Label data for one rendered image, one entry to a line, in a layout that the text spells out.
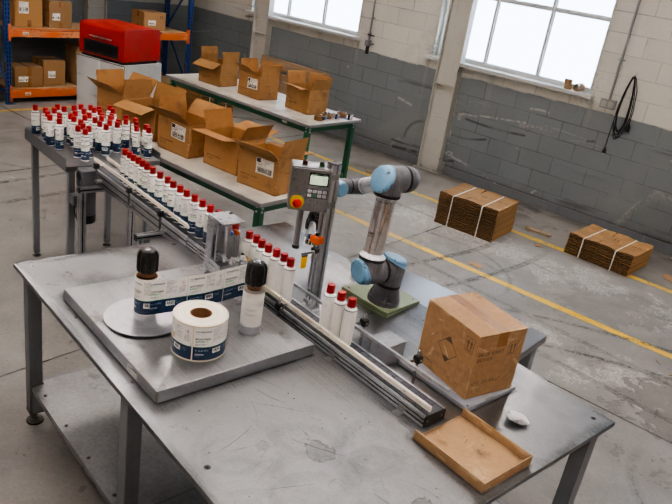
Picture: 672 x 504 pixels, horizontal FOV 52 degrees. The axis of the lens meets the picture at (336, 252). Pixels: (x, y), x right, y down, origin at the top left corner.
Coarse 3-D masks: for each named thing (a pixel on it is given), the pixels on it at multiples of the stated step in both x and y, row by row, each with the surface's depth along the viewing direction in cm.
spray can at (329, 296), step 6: (330, 288) 275; (324, 294) 276; (330, 294) 276; (324, 300) 277; (330, 300) 276; (324, 306) 278; (330, 306) 277; (324, 312) 278; (330, 312) 278; (324, 318) 279; (330, 318) 280; (324, 324) 280
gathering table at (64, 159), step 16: (32, 144) 454; (64, 144) 455; (32, 160) 468; (64, 160) 416; (80, 160) 431; (32, 176) 472; (32, 192) 477; (32, 208) 482; (32, 224) 488; (144, 224) 471; (144, 240) 475
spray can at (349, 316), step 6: (348, 300) 267; (354, 300) 266; (348, 306) 267; (354, 306) 267; (348, 312) 267; (354, 312) 267; (342, 318) 271; (348, 318) 268; (354, 318) 269; (342, 324) 270; (348, 324) 269; (354, 324) 271; (342, 330) 271; (348, 330) 270; (342, 336) 272; (348, 336) 271; (348, 342) 272
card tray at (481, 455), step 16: (464, 416) 250; (416, 432) 233; (432, 432) 239; (448, 432) 240; (464, 432) 242; (480, 432) 243; (496, 432) 240; (432, 448) 228; (448, 448) 232; (464, 448) 233; (480, 448) 235; (496, 448) 236; (512, 448) 235; (448, 464) 224; (464, 464) 226; (480, 464) 227; (496, 464) 228; (512, 464) 229; (528, 464) 230; (480, 480) 214; (496, 480) 218
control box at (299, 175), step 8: (296, 160) 288; (296, 168) 281; (304, 168) 282; (312, 168) 283; (320, 168) 283; (328, 168) 285; (296, 176) 283; (304, 176) 283; (296, 184) 284; (304, 184) 284; (328, 184) 285; (288, 192) 290; (296, 192) 285; (304, 192) 286; (328, 192) 287; (288, 200) 287; (304, 200) 287; (312, 200) 287; (320, 200) 288; (288, 208) 289; (296, 208) 288; (304, 208) 289; (312, 208) 289; (320, 208) 289
